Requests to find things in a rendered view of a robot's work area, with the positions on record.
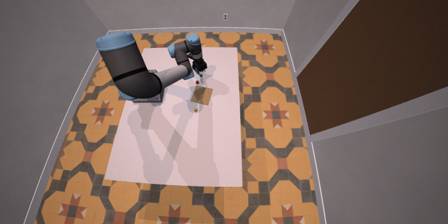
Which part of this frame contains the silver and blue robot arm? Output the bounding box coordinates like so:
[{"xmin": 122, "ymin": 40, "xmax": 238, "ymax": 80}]
[{"xmin": 96, "ymin": 32, "xmax": 203, "ymax": 101}]

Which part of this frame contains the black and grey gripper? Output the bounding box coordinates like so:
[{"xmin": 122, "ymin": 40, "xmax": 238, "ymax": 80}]
[{"xmin": 192, "ymin": 56, "xmax": 207, "ymax": 75}]

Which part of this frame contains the tan mat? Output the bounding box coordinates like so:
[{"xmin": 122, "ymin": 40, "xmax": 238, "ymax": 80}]
[{"xmin": 191, "ymin": 86, "xmax": 213, "ymax": 105}]

